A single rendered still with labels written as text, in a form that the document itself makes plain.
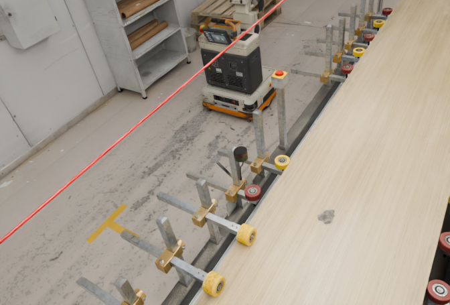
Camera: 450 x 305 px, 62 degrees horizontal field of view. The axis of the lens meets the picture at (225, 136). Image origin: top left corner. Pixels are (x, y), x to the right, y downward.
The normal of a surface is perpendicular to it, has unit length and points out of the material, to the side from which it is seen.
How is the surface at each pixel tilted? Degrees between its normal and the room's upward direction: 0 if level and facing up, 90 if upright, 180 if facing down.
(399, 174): 0
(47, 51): 90
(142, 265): 0
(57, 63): 90
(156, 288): 0
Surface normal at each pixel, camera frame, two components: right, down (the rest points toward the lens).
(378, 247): -0.14, -0.76
